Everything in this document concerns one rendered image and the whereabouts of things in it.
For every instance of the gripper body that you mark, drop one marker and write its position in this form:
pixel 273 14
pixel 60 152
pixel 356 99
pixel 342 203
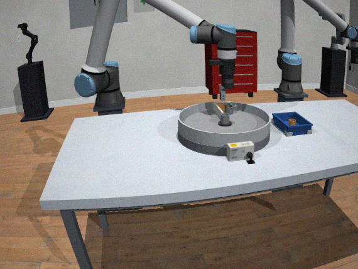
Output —
pixel 227 73
pixel 355 53

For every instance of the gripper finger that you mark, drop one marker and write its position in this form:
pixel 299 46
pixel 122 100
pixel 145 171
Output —
pixel 222 90

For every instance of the steel bushing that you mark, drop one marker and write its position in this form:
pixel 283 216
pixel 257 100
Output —
pixel 225 118

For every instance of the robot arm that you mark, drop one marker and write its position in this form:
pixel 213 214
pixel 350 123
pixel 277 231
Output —
pixel 100 33
pixel 288 28

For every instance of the grey turntable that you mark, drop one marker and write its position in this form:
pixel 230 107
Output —
pixel 201 123

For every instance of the grey corner guide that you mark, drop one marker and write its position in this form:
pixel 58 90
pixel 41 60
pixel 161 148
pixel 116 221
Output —
pixel 310 132
pixel 290 134

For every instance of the blue crate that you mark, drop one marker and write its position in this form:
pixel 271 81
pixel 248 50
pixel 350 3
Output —
pixel 302 129

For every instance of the red tool cabinet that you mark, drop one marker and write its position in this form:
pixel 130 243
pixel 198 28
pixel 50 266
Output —
pixel 246 78

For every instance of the white control box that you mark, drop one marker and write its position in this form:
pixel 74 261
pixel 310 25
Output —
pixel 238 151

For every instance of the white table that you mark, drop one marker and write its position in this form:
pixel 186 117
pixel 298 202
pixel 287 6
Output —
pixel 140 162

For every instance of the white green sign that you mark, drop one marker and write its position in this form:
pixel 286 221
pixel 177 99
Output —
pixel 138 8

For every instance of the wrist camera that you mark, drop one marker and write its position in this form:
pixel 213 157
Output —
pixel 213 62

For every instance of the black box pedestal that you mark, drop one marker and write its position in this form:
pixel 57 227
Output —
pixel 33 92
pixel 333 73

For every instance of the grey wall board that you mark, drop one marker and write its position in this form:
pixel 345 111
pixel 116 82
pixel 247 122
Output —
pixel 75 14

